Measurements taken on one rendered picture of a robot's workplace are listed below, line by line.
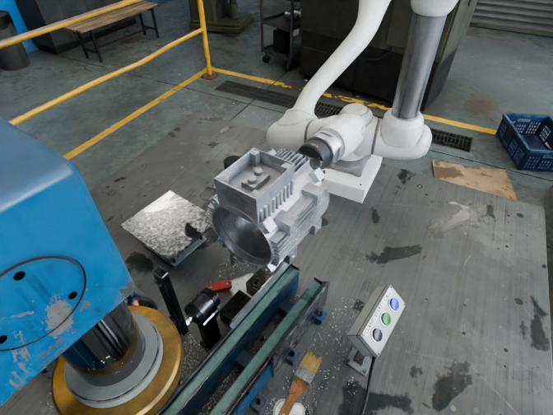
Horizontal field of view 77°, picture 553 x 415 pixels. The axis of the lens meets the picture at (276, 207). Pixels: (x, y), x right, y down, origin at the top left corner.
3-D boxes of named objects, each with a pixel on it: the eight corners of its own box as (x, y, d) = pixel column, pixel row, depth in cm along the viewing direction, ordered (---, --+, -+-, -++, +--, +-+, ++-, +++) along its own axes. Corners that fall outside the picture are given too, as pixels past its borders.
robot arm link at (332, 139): (348, 135, 85) (336, 143, 81) (341, 166, 91) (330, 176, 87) (316, 123, 89) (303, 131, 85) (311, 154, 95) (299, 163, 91)
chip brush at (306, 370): (289, 425, 92) (289, 424, 91) (272, 413, 94) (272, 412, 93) (322, 357, 105) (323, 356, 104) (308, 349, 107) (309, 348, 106)
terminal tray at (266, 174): (260, 228, 65) (257, 200, 60) (217, 206, 69) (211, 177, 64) (295, 193, 72) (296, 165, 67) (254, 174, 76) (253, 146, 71)
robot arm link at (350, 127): (350, 165, 89) (307, 164, 97) (374, 143, 99) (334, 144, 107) (344, 123, 84) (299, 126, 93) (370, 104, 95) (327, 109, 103)
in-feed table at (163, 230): (176, 281, 124) (169, 260, 116) (128, 245, 136) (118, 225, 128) (222, 239, 138) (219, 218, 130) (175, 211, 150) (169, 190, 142)
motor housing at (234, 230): (279, 286, 74) (278, 224, 61) (212, 246, 82) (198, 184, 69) (327, 228, 85) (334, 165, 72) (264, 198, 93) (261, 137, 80)
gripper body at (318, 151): (304, 134, 86) (282, 147, 79) (335, 146, 82) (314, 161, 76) (301, 160, 90) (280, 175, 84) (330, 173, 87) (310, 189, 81)
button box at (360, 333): (363, 356, 85) (379, 357, 80) (345, 335, 84) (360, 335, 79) (392, 305, 94) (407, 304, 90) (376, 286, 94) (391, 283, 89)
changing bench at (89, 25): (150, 31, 557) (143, 0, 528) (166, 34, 546) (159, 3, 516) (76, 61, 469) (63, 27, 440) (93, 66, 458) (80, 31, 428)
